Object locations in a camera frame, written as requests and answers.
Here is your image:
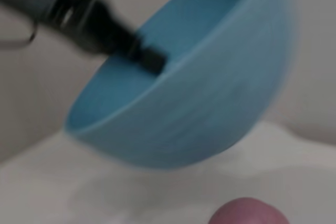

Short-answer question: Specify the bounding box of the pink peach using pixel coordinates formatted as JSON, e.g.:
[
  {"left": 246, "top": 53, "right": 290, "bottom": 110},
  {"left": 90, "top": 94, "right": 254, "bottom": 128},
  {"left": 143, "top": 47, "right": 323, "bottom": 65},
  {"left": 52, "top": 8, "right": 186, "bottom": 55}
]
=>
[{"left": 208, "top": 197, "right": 290, "bottom": 224}]

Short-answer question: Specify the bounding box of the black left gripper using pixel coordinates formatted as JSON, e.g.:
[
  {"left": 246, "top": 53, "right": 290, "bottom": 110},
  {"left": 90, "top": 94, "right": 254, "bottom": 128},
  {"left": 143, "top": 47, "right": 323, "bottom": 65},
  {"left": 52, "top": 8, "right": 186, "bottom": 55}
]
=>
[{"left": 43, "top": 0, "right": 169, "bottom": 74}]

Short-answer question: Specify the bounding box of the blue bowl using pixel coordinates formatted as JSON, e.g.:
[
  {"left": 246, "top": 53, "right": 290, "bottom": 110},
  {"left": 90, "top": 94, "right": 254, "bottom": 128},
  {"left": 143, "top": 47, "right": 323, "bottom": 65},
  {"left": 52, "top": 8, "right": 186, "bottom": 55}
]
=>
[{"left": 65, "top": 0, "right": 301, "bottom": 170}]

